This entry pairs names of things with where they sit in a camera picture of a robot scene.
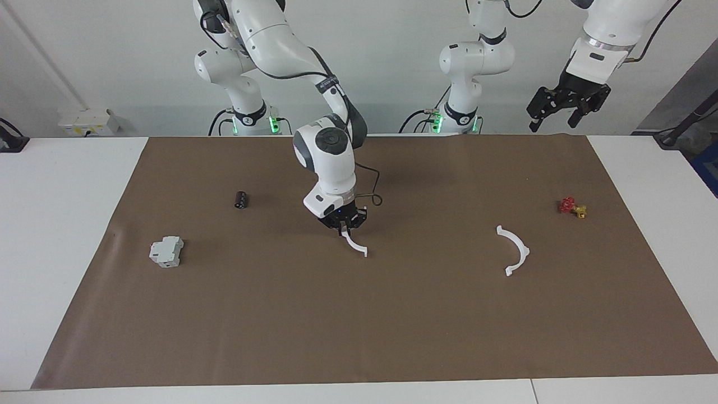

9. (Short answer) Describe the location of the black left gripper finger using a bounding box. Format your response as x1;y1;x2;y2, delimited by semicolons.
526;87;564;133
568;93;609;128

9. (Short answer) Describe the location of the white half pipe clamp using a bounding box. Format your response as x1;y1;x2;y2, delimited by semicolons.
340;229;369;258
496;225;531;277

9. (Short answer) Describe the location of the brown paper mat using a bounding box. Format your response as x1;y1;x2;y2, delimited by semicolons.
31;134;718;389

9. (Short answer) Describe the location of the black tripod stand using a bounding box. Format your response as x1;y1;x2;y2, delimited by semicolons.
653;93;718;148

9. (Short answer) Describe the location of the red yellow valve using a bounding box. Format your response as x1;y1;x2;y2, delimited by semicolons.
558;196;588;219

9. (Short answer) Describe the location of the blue crate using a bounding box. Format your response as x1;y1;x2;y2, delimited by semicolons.
693;143;718;197

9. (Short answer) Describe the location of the grey circuit breaker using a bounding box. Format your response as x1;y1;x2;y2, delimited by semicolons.
149;236;185;268

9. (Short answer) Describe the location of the white power strip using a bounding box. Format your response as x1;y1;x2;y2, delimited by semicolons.
58;108;120;137

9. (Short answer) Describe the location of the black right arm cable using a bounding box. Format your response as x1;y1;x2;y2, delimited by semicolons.
202;11;383;207

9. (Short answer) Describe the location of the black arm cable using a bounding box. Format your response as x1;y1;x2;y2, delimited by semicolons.
505;0;684;62
202;11;383;207

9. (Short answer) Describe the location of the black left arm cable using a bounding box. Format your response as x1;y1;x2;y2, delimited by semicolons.
505;0;684;62

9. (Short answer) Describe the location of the black base cable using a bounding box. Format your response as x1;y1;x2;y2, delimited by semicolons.
209;108;236;136
399;84;449;134

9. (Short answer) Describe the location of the black clamp bracket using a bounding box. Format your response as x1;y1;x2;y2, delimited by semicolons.
0;118;30;153

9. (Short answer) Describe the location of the white wall cable duct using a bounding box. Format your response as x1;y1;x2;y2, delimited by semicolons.
0;3;89;111

